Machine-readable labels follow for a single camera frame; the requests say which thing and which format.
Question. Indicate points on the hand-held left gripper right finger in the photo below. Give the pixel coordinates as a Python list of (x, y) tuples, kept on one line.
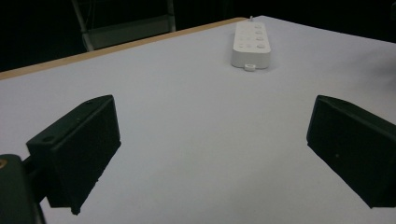
[(355, 149)]

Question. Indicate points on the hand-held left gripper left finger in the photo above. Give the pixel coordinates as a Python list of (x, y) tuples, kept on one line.
[(77, 146)]

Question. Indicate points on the white power strip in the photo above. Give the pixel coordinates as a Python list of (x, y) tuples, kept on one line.
[(251, 43)]

